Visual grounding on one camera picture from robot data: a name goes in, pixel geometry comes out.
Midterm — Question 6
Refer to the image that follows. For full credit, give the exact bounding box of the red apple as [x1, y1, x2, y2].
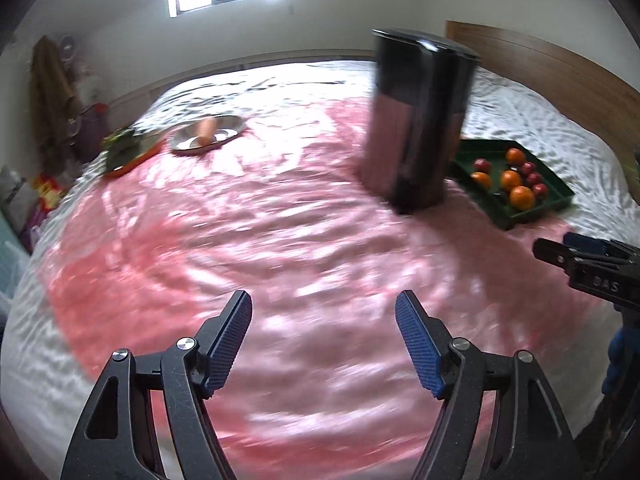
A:
[474, 158, 491, 174]
[526, 172, 542, 186]
[532, 183, 549, 200]
[518, 162, 536, 177]

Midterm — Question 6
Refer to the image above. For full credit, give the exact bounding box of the orange mandarin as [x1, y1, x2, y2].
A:
[509, 185, 537, 211]

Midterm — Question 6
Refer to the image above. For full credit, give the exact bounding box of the orange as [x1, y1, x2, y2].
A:
[506, 148, 527, 167]
[500, 170, 523, 193]
[471, 171, 492, 191]

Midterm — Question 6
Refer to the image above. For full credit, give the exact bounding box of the dark plum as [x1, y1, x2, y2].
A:
[492, 190, 509, 206]

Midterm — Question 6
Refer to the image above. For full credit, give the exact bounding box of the blue white gloved hand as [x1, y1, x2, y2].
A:
[602, 325, 640, 396]

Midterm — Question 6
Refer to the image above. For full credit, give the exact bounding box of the white bed sheet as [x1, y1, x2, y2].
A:
[1, 62, 639, 479]

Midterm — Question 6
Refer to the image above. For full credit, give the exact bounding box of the green tray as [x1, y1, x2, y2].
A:
[448, 139, 575, 230]

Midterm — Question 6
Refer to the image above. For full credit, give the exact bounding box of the orange in tray back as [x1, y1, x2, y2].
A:
[506, 148, 527, 167]

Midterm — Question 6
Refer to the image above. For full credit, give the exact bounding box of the wooden headboard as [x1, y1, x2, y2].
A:
[445, 21, 639, 198]

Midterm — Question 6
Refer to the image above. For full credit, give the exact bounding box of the pink plastic sheet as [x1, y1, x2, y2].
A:
[41, 98, 596, 479]

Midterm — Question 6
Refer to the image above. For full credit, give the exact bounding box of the black copper trash bin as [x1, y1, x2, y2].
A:
[359, 28, 480, 214]

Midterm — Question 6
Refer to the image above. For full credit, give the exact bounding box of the green leafy vegetable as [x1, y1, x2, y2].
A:
[102, 127, 166, 174]

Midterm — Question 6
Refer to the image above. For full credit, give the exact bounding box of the striped white plate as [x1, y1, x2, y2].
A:
[169, 115, 246, 156]

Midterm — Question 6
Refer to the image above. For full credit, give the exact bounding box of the orange carrot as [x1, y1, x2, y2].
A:
[195, 117, 218, 146]

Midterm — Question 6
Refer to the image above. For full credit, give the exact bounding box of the brown hanging coat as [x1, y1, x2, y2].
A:
[29, 36, 81, 174]

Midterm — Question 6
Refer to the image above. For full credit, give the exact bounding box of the wooden bed footboard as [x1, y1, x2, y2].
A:
[107, 49, 374, 129]

